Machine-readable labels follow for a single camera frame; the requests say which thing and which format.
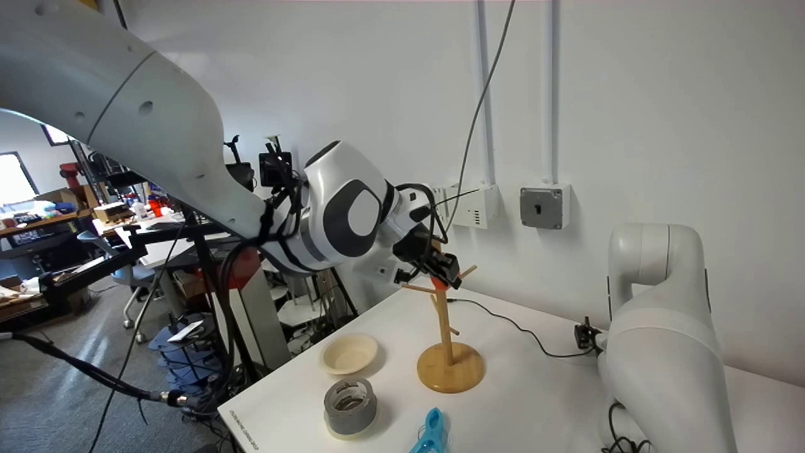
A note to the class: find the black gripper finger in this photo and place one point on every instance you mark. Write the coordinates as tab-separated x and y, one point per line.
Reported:
452	266
438	278

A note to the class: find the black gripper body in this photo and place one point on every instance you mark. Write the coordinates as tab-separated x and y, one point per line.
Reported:
418	248

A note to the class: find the orange scoop object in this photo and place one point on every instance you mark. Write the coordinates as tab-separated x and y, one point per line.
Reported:
438	285

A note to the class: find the blue scoop object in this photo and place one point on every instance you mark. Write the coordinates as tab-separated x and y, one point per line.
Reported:
431	433

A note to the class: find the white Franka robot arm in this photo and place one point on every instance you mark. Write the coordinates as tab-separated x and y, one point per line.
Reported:
109	92

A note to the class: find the wooden peg hanger stand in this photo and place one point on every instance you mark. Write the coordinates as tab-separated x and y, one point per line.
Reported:
452	369

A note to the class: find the cream shallow bowl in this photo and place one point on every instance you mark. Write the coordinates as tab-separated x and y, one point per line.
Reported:
350	356

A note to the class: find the white stool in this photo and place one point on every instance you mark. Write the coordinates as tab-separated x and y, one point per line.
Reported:
302	315

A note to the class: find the black plug block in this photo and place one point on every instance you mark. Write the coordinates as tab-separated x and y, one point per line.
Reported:
588	335

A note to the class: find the grey tape roll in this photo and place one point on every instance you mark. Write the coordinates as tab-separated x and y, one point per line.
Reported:
349	418

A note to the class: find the red white machine cabinet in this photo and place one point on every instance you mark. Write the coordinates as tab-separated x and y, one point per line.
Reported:
256	329

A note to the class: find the black tripod stand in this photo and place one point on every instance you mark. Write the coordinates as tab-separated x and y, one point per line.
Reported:
211	267

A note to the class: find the white elbow-shaped machine column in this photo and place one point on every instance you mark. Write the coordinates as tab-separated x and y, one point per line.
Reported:
662	360

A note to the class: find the blue crate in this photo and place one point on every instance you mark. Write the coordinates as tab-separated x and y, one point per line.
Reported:
190	356

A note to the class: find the cluttered dark workbench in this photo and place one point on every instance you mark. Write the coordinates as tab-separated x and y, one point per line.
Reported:
76	272

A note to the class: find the bright window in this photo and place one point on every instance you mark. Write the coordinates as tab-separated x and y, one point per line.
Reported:
17	180

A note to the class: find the white wall box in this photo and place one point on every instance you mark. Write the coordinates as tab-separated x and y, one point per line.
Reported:
480	209

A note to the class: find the grey wall junction box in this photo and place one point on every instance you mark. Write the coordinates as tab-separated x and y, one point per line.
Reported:
544	208

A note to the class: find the black camera on stand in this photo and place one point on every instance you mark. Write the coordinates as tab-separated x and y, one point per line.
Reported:
277	166

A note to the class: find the white wall conduit pipe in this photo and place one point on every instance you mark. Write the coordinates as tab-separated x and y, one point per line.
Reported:
485	85
551	85

